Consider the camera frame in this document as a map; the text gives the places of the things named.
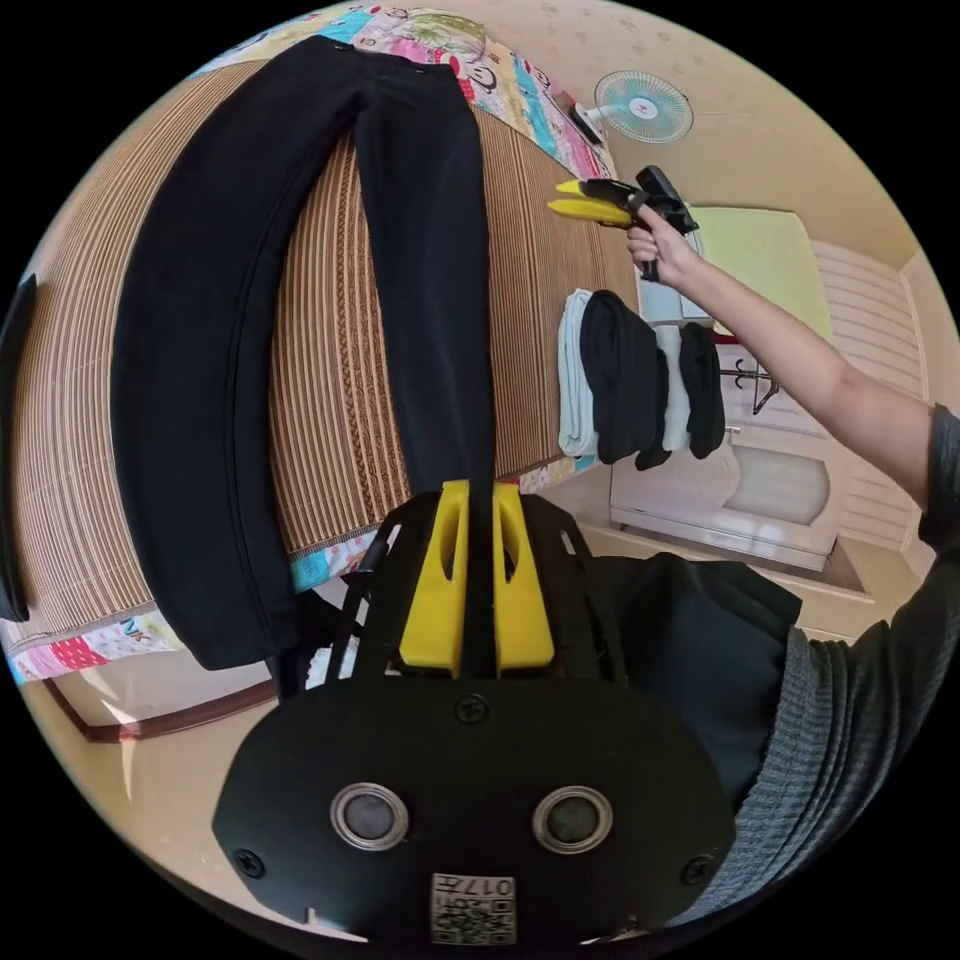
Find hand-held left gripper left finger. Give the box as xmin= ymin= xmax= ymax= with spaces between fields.
xmin=398 ymin=479 xmax=471 ymax=676

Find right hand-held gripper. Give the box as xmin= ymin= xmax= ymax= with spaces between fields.
xmin=546 ymin=178 xmax=700 ymax=284

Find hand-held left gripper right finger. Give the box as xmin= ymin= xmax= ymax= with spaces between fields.
xmin=491 ymin=482 xmax=557 ymax=672

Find black pants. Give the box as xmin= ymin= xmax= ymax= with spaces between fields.
xmin=110 ymin=33 xmax=497 ymax=673

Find person's right forearm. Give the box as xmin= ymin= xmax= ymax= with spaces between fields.
xmin=673 ymin=251 xmax=940 ymax=513

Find person's right hand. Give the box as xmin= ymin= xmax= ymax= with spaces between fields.
xmin=625 ymin=219 xmax=705 ymax=287

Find white and teal fan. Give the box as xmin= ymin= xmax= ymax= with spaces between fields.
xmin=567 ymin=68 xmax=696 ymax=148

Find pile of clothes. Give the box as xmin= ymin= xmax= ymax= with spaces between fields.
xmin=557 ymin=287 xmax=727 ymax=472

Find window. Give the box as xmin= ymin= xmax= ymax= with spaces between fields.
xmin=693 ymin=205 xmax=835 ymax=343

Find bed with woven mat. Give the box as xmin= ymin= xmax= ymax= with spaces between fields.
xmin=2 ymin=3 xmax=640 ymax=685

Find white cupboard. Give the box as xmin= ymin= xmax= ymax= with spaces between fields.
xmin=605 ymin=239 xmax=935 ymax=575

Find person's body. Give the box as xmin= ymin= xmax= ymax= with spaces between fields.
xmin=590 ymin=402 xmax=960 ymax=948

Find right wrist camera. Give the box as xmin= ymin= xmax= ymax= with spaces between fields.
xmin=635 ymin=164 xmax=687 ymax=219

